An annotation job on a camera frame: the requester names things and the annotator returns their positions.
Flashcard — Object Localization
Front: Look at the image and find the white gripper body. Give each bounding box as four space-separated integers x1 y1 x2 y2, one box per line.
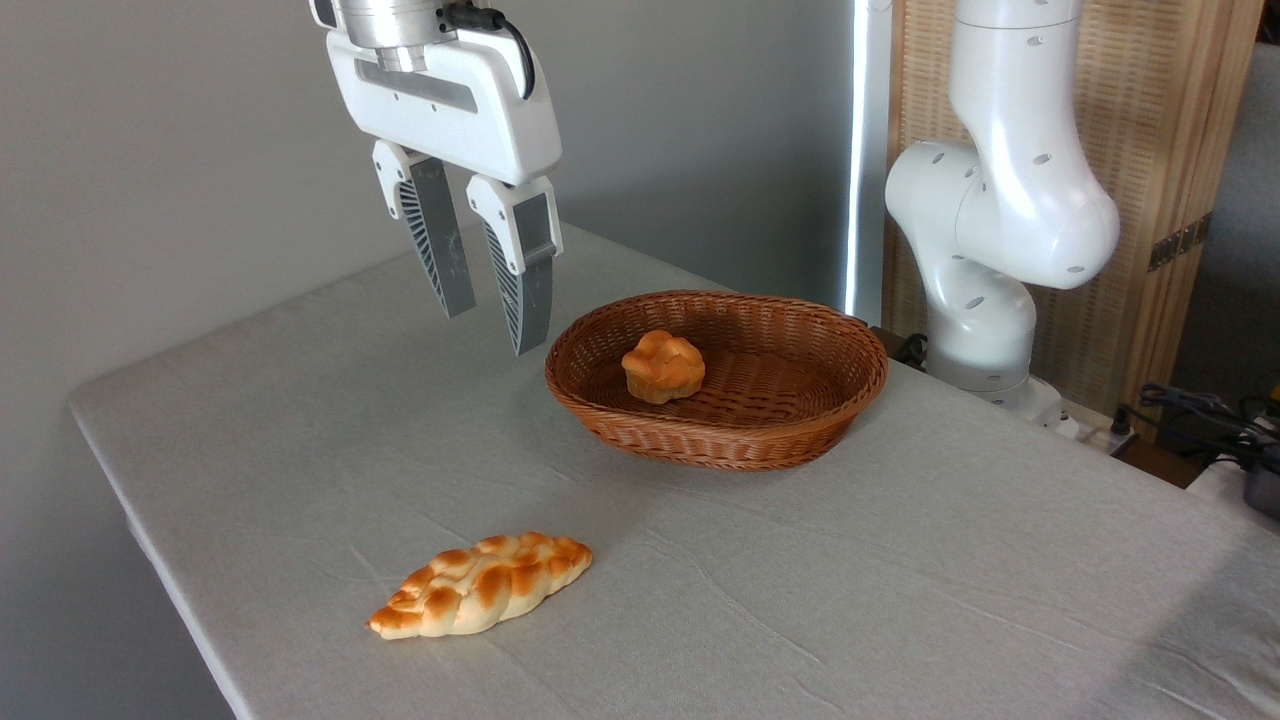
326 31 564 188

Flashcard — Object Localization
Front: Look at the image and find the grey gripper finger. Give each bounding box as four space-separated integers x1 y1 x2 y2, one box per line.
372 139 478 320
465 174 564 357

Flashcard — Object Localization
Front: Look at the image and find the braided bread loaf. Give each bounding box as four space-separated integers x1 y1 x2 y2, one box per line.
365 531 594 641

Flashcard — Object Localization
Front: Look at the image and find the small round bread roll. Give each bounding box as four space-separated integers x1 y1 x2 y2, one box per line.
620 329 707 406

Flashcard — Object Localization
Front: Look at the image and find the brown wicker basket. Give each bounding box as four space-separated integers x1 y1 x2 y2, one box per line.
544 289 890 472

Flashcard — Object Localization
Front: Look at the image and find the grey tablecloth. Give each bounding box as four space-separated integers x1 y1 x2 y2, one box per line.
67 212 1280 720

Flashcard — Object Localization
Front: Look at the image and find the silver metal pole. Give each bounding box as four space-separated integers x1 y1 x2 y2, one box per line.
842 0 894 327

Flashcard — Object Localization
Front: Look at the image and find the metal screen hinge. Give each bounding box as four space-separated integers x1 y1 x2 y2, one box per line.
1146 211 1214 274

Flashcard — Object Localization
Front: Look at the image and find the grey metal pot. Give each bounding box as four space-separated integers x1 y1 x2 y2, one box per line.
1241 462 1280 521

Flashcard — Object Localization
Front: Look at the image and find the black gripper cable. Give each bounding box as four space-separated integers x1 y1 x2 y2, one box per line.
438 3 537 102

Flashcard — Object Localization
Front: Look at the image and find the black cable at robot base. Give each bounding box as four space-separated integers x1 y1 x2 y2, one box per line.
868 324 930 371

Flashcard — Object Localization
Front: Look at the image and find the black cable bundle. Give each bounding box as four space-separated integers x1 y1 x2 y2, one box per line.
1110 382 1280 473

